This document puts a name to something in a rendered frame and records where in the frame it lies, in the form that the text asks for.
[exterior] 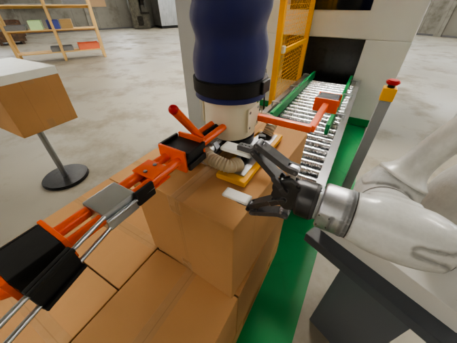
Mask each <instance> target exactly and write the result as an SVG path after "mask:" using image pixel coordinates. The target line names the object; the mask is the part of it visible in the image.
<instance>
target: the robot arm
mask: <svg viewBox="0 0 457 343"><path fill-rule="evenodd" d="M220 149H221V150H223V151H226V152H230V153H233V154H236V155H239V156H242V157H245V158H248V159H250V158H251V157H253V158H254V159H255V160H256V162H257V163H258V164H259V165H260V166H261V167H262V168H263V169H264V170H265V172H266V173H267V174H268V175H269V176H270V178H271V181H272V183H273V185H272V189H273V190H272V192H271V194H270V195H267V196H264V197H259V198H256V199H252V196H250V195H247V194H245V193H242V192H240V191H237V190H235V189H232V188H229V187H227V189H226V190H225V191H224V192H223V193H222V196H224V197H227V198H229V199H232V200H234V201H236V202H237V203H240V204H241V205H244V206H246V211H248V212H249V214H250V215H252V216H274V217H279V218H282V219H287V218H288V216H289V214H290V211H291V210H292V211H293V214H294V215H297V216H300V217H301V218H305V219H307V220H311V218H313V219H315V220H314V226H315V227H317V228H319V229H322V230H325V231H327V232H330V233H333V234H335V235H336V236H338V237H342V238H344V239H346V240H348V241H350V242H351V243H353V244H355V245H356V246H357V247H359V248H361V249H363V250H365V251H367V252H369V253H371V254H372V255H375V256H377V257H380V258H382V259H385V260H387V261H390V262H393V263H396V264H399V265H402V266H405V267H409V268H412V269H415V270H420V271H424V272H432V273H438V274H444V273H447V272H449V271H452V270H454V269H456V267H457V164H456V165H453V166H451V167H449V168H447V169H446V170H444V171H442V172H441V173H440V174H438V175H437V176H436V177H435V178H433V179H432V180H431V181H430V182H429V183H428V184H427V182H428V179H429V178H430V176H431V175H432V173H433V172H434V171H435V170H436V169H437V168H438V167H440V166H441V165H442V164H443V163H445V162H446V161H447V160H448V159H450V158H452V157H453V156H454V155H456V154H457V115H456V116H455V117H453V118H452V119H451V120H449V121H448V122H446V123H445V124H444V125H442V126H441V127H439V128H438V129H437V130H436V131H434V132H433V133H431V134H430V135H429V136H428V137H426V138H425V139H423V140H422V141H421V142H420V143H419V144H417V145H416V146H414V147H413V148H412V149H411V150H410V151H409V152H407V153H406V154H404V155H403V156H402V157H400V158H399V159H397V160H395V161H389V162H381V163H380V164H379V165H378V166H376V167H374V168H373V169H372V170H370V171H368V172H367V173H365V174H364V175H363V176H361V177H360V178H359V179H358V180H357V182H356V184H355V185H354V188H353V190H351V189H347V188H344V187H342V186H337V185H335V184H331V183H328V184H327V185H326V188H325V189H324V188H322V185H321V184H319V183H317V182H313V181H310V180H300V179H299V178H297V175H298V174H299V172H300V170H301V165H300V164H298V163H295V162H293V161H291V160H290V159H288V158H287V157H285V156H284V155H283V154H282V153H280V152H279V151H278V150H276V149H275V148H274V147H272V145H270V144H269V143H267V142H266V141H265V140H264V139H262V138H260V139H259V140H258V141H257V142H256V143H255V144H254V145H250V144H246V143H243V142H241V143H239V144H236V143H233V142H229V141H227V142H225V143H224V144H223V145H222V146H221V147H220ZM278 167H279V168H280V169H279V168H278ZM284 172H286V173H287V175H286V174H285V173H284ZM279 177H280V178H279ZM251 199H252V200H251ZM277 205H281V206H277Z"/></svg>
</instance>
